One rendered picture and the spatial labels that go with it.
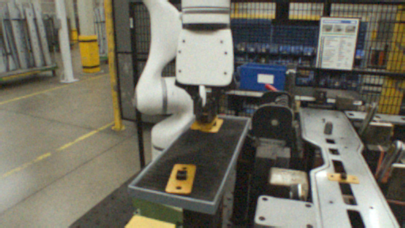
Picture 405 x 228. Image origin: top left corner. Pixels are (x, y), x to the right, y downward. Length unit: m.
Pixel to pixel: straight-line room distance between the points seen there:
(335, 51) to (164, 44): 1.15
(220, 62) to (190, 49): 0.06
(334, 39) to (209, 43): 1.33
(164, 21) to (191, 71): 0.40
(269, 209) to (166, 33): 0.59
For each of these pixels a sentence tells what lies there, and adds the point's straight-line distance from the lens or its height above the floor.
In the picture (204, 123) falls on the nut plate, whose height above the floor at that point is 1.22.
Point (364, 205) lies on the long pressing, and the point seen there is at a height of 1.00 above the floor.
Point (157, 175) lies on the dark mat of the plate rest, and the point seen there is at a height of 1.16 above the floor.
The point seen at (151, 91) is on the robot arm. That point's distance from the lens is 0.84.
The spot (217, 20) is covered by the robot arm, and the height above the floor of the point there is 1.41.
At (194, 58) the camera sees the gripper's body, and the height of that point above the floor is 1.34.
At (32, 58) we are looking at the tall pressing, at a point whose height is 0.56.
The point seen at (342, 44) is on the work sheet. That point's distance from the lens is 1.76.
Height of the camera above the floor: 1.40
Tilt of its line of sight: 19 degrees down
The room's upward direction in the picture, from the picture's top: straight up
